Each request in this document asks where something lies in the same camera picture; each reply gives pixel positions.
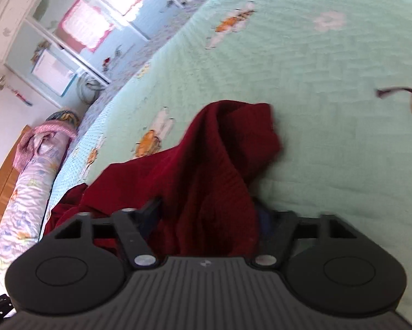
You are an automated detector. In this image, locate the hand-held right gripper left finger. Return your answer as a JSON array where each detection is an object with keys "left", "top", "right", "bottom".
[{"left": 53, "top": 197, "right": 163, "bottom": 270}]

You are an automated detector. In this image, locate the white sliding door wardrobe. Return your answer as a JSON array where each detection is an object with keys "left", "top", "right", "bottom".
[{"left": 0, "top": 0, "right": 220, "bottom": 109}]

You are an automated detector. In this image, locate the patterned teal pillow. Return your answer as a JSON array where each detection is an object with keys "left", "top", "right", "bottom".
[{"left": 46, "top": 109, "right": 80, "bottom": 129}]

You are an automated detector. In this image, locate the blue bordered poster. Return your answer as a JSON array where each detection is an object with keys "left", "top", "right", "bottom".
[{"left": 31, "top": 48, "right": 78, "bottom": 97}]

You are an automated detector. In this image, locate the red knit garment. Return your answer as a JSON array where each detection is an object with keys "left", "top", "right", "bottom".
[{"left": 43, "top": 100, "right": 284, "bottom": 258}]

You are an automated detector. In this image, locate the red hanging ornament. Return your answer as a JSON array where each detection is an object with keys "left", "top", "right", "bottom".
[{"left": 0, "top": 70, "right": 33, "bottom": 107}]

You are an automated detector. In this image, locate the floral long pillow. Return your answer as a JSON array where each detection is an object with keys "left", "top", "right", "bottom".
[{"left": 0, "top": 134, "right": 72, "bottom": 303}]

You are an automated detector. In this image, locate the mint quilted bedspread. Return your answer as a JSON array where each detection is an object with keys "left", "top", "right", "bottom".
[{"left": 37, "top": 0, "right": 412, "bottom": 320}]

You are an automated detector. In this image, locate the pink knit cloth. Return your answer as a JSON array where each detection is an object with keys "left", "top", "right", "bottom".
[{"left": 15, "top": 122, "right": 78, "bottom": 171}]

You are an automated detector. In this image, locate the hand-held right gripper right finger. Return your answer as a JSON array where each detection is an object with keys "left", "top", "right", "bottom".
[{"left": 251, "top": 209, "right": 360, "bottom": 269}]

